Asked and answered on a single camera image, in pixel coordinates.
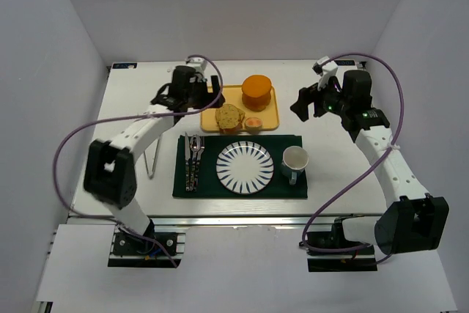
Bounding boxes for bread slice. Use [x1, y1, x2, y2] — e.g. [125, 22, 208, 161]
[220, 108, 245, 133]
[215, 104, 240, 129]

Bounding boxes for silver metal tongs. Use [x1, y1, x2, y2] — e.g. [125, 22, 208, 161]
[143, 136, 163, 180]

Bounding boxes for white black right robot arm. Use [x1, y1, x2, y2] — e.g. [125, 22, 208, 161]
[290, 70, 449, 255]

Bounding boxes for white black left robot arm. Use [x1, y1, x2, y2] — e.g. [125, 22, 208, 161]
[84, 56, 223, 243]

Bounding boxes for orange round bread loaf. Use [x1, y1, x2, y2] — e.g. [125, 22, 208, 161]
[241, 75, 272, 111]

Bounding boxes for yellow plastic tray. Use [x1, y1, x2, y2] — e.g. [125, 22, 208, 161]
[200, 85, 279, 133]

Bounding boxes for right blue table label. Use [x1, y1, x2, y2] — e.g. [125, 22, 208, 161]
[334, 59, 356, 66]

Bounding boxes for blue table label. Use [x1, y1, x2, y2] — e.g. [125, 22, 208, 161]
[334, 59, 356, 66]
[111, 62, 137, 70]

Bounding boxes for white blue ceramic mug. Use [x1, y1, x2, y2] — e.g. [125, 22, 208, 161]
[281, 146, 309, 185]

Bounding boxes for left blue table label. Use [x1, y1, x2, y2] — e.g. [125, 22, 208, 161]
[111, 62, 137, 70]

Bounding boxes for dark green placemat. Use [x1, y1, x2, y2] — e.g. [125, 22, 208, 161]
[172, 135, 308, 199]

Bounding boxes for white blue striped plate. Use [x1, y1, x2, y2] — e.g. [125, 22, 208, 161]
[215, 141, 274, 196]

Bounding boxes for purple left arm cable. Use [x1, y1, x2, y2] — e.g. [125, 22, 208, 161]
[53, 54, 225, 268]

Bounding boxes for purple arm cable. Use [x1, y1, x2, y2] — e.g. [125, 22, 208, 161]
[53, 54, 225, 268]
[301, 52, 405, 266]

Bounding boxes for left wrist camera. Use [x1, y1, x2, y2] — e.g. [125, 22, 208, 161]
[185, 56, 207, 73]

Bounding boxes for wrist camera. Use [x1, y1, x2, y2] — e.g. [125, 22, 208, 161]
[185, 56, 207, 73]
[312, 56, 338, 91]

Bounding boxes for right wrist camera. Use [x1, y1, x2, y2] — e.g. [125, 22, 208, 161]
[312, 56, 338, 91]

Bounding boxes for knife with patterned handle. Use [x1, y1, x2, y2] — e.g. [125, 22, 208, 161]
[184, 133, 191, 192]

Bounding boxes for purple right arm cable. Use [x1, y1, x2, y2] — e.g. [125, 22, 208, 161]
[301, 52, 405, 266]

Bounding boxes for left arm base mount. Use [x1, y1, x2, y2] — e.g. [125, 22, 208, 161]
[108, 227, 185, 269]

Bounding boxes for aluminium table edge rail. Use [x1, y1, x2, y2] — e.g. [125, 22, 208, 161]
[66, 214, 358, 227]

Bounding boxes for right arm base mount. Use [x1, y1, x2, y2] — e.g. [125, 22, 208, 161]
[299, 217, 377, 273]

